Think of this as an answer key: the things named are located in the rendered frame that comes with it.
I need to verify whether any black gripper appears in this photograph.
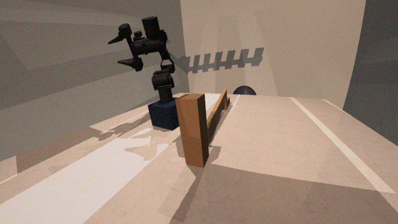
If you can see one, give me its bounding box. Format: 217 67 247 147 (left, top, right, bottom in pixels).
108 23 151 71

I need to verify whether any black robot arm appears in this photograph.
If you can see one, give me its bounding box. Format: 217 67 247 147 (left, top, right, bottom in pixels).
133 16 175 103

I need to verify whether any brown wooden rail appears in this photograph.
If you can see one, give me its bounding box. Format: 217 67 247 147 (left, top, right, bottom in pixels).
207 89 227 143

